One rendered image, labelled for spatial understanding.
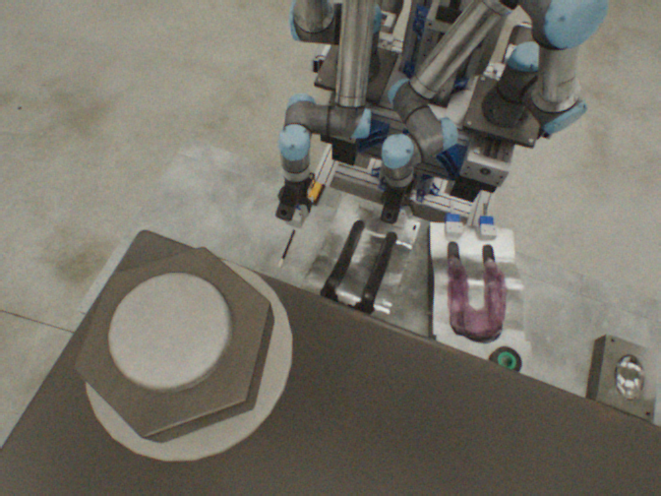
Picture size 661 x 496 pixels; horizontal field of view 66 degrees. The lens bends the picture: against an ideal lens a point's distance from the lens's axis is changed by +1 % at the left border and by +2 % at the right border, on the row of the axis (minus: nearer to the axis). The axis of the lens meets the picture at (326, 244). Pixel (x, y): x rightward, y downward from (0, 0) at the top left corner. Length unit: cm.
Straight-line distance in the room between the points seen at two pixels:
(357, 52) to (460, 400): 104
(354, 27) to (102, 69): 237
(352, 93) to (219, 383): 108
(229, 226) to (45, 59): 217
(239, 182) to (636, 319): 134
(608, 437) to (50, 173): 294
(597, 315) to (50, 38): 328
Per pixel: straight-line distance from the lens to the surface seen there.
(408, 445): 29
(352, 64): 127
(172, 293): 26
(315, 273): 148
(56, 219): 291
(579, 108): 152
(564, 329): 172
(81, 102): 331
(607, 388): 165
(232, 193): 177
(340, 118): 131
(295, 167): 129
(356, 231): 159
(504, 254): 168
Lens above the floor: 229
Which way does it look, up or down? 65 degrees down
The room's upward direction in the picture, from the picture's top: 2 degrees clockwise
